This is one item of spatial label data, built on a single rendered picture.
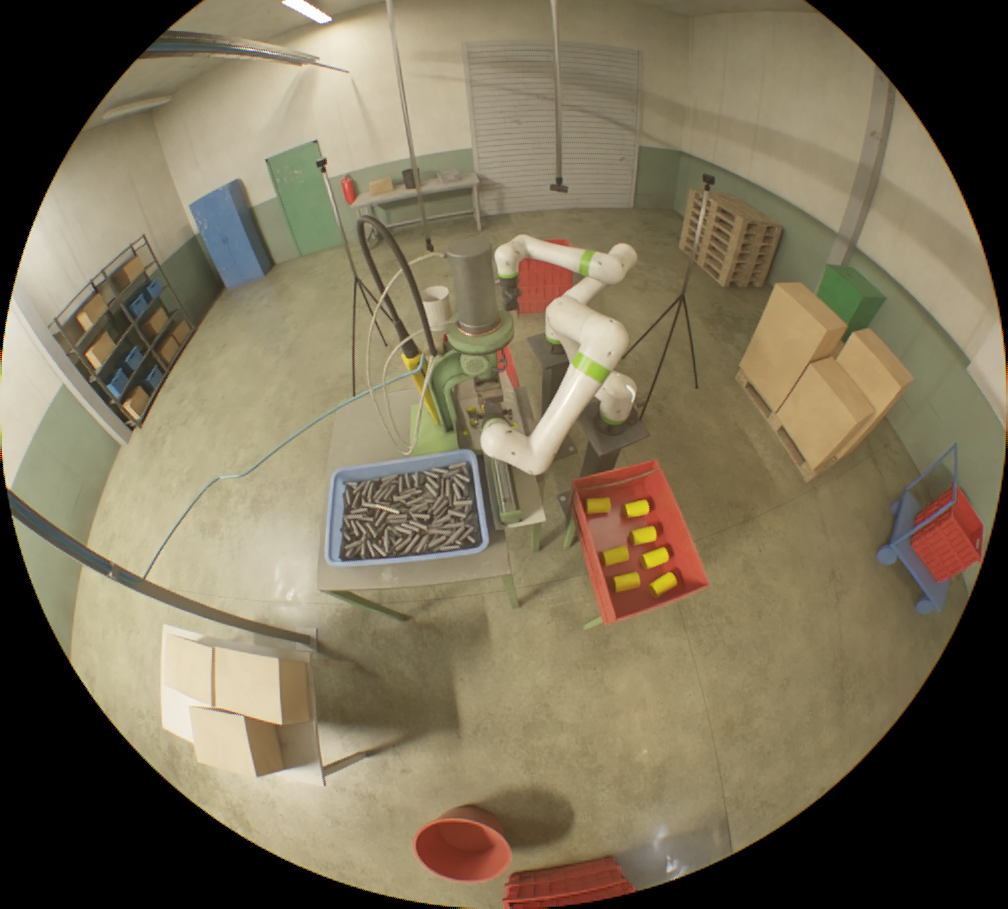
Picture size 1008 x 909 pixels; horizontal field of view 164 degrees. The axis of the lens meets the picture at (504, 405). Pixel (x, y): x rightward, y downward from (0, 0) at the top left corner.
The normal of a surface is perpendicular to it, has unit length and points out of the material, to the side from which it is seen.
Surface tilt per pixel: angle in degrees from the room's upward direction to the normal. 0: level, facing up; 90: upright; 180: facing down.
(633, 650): 0
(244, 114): 90
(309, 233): 90
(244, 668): 0
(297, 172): 90
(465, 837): 0
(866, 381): 90
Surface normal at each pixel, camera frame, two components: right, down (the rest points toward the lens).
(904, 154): -0.99, 0.16
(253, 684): -0.07, -0.64
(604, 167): 0.16, 0.75
